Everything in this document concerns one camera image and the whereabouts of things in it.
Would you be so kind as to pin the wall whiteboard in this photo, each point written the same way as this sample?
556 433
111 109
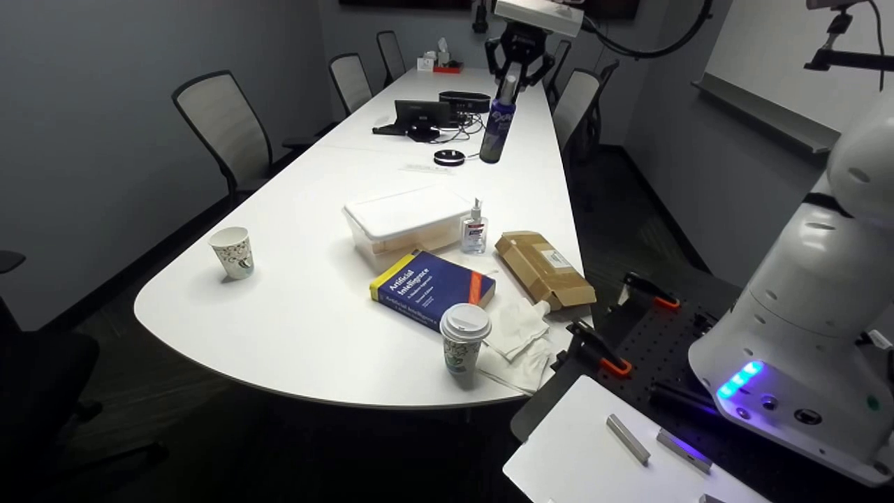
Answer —
771 50

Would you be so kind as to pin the black conference screen device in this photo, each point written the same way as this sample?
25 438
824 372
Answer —
417 116

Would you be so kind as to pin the black marker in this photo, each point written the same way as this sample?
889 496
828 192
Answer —
628 439

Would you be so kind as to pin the small patterned paper cup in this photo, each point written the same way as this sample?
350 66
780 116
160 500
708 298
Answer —
231 252

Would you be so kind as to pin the black round speaker puck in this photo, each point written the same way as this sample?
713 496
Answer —
448 157

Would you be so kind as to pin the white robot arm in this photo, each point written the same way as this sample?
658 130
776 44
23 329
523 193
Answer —
810 308

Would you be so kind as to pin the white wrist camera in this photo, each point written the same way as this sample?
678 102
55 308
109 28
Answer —
539 16

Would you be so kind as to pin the white flat board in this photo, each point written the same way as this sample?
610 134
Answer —
588 457

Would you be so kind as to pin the black camera stand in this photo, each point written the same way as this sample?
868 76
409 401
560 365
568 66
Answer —
839 57

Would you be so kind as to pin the mesh back office chair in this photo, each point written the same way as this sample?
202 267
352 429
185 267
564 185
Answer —
225 127
577 104
350 83
392 53

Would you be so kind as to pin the black flat box device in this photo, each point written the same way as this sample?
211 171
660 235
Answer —
465 102

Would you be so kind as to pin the black orange clamp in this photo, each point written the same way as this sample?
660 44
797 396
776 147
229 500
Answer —
652 291
600 351

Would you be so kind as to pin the paper coffee cup white lid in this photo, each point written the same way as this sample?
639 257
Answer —
462 338

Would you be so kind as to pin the blue hardcover textbook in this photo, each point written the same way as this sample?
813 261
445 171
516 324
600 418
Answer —
431 287

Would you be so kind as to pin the white plastic lidded container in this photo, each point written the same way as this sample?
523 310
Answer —
405 227

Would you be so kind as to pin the small red item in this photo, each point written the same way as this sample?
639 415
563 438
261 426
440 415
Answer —
448 67

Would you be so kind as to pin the whiteboard marker tray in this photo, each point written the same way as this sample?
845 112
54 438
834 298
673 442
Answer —
764 112

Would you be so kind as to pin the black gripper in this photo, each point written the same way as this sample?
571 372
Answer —
523 46

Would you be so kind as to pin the dark office chair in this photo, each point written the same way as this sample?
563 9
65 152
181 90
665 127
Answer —
36 393

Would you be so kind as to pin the white paper napkins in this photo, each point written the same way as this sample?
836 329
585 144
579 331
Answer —
519 343

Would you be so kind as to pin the brown cardboard box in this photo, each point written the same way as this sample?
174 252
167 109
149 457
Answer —
544 268

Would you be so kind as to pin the grey metal bar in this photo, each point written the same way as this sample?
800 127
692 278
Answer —
684 451

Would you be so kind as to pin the small clear sanitizer bottle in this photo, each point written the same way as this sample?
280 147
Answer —
473 231

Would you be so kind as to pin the white tissue box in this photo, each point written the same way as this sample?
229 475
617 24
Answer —
424 62

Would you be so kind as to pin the black perforated mounting table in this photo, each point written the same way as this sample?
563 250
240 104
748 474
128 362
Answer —
665 351

